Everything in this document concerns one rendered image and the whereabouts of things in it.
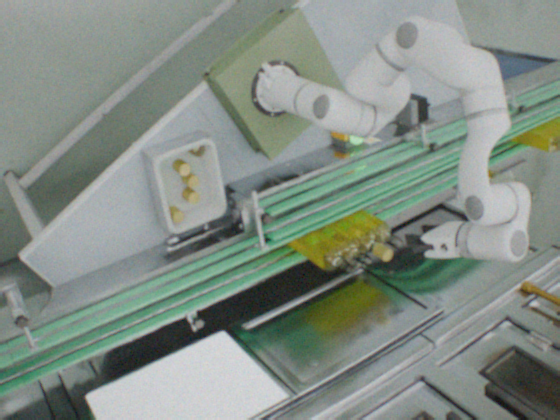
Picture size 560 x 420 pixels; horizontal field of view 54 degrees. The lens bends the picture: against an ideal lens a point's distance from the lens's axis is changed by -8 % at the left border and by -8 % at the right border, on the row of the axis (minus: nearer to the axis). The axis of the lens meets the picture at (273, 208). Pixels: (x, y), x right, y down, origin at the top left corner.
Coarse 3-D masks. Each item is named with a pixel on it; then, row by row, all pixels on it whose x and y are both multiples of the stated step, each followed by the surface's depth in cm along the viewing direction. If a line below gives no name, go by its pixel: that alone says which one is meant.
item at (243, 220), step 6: (234, 198) 160; (240, 198) 159; (234, 204) 160; (234, 210) 161; (240, 210) 158; (234, 216) 162; (240, 216) 160; (246, 216) 159; (234, 222) 164; (240, 222) 161; (246, 222) 160; (252, 222) 161; (240, 228) 163; (246, 228) 161; (252, 228) 162
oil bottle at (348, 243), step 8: (328, 224) 166; (320, 232) 163; (328, 232) 162; (336, 232) 162; (344, 232) 161; (336, 240) 158; (344, 240) 158; (352, 240) 157; (344, 248) 156; (352, 248) 156; (344, 256) 157
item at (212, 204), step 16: (192, 144) 148; (208, 144) 151; (160, 160) 145; (192, 160) 158; (208, 160) 156; (160, 176) 146; (176, 176) 157; (208, 176) 160; (160, 192) 148; (176, 192) 159; (208, 192) 164; (224, 192) 158; (192, 208) 163; (208, 208) 162; (224, 208) 160; (176, 224) 157; (192, 224) 156
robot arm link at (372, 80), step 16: (368, 64) 122; (384, 64) 120; (352, 80) 126; (368, 80) 124; (384, 80) 123; (400, 80) 128; (352, 96) 128; (368, 96) 126; (384, 96) 127; (400, 96) 129; (384, 112) 134
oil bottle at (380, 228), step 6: (360, 210) 171; (348, 216) 170; (354, 216) 168; (360, 216) 168; (366, 216) 167; (372, 216) 167; (360, 222) 166; (366, 222) 164; (372, 222) 164; (378, 222) 164; (384, 222) 163; (372, 228) 162; (378, 228) 161; (384, 228) 161; (390, 228) 162; (378, 234) 160; (384, 234) 161; (378, 240) 161
